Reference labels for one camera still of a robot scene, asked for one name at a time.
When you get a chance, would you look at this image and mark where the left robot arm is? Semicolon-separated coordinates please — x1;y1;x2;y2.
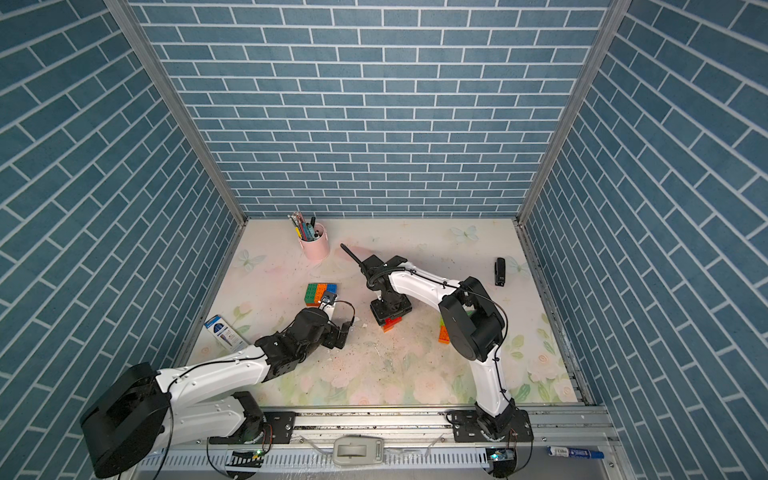
80;299;354;479

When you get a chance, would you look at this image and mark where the dark green lego brick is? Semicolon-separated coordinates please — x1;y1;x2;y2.
304;283;322;306

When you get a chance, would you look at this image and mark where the grey handheld device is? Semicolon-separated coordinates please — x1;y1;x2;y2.
332;436;385;467

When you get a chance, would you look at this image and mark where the blue marker pen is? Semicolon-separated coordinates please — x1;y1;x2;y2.
547;446;605;460

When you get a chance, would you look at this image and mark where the orange lego brick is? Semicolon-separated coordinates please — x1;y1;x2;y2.
438;324;450;344
314;283;328;303

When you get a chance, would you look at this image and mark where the red lego brick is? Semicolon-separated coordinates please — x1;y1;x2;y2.
382;317;402;332

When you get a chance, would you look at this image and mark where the black small box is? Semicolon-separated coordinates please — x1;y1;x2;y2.
494;257;506;287

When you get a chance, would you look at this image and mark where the blue white card box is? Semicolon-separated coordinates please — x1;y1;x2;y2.
204;315;249;353

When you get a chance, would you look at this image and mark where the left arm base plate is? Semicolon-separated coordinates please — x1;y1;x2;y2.
209;411;296;446

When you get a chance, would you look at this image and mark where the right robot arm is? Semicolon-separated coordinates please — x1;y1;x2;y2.
340;244;518;439

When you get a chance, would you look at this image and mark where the pink pen cup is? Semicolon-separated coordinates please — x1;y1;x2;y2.
299;223;331;263

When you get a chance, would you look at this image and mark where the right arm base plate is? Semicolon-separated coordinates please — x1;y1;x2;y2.
445;407;534;443

